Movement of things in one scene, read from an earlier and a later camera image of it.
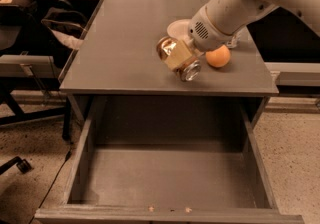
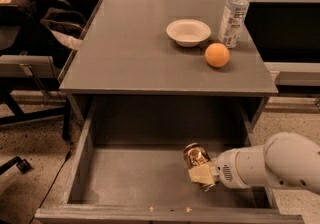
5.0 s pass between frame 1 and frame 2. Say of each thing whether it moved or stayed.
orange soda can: moved
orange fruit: stayed
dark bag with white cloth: stayed
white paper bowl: stayed
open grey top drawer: stayed
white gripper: moved
